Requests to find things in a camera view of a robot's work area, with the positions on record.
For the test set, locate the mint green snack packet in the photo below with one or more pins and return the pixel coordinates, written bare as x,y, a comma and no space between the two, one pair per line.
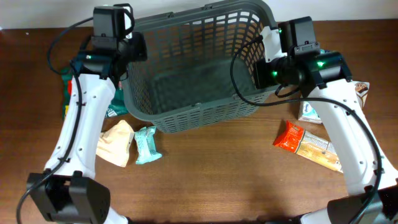
146,145

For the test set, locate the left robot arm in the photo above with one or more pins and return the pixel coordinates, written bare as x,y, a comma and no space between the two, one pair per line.
66,190

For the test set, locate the beige crumpled snack bag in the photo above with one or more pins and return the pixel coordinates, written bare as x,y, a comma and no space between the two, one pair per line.
114,144

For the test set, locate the green Nescafe coffee bag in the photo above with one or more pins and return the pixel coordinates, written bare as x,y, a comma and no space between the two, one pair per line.
116,107

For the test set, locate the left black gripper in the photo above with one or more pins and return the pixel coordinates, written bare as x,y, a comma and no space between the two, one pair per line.
137,47

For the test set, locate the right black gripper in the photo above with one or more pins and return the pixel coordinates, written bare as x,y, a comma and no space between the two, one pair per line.
262,73

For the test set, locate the dark grey plastic basket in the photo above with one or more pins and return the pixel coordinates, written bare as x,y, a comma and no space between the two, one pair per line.
199,67

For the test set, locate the orange spaghetti packet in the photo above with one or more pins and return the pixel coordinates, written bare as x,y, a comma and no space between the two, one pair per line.
299,141

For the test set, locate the Kleenex tissue multipack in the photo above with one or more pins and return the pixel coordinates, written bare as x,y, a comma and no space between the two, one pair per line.
308,114

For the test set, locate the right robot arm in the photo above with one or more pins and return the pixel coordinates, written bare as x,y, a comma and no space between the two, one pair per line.
292,56

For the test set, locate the brown white pastry bag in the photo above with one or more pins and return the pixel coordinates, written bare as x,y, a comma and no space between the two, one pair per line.
361,89

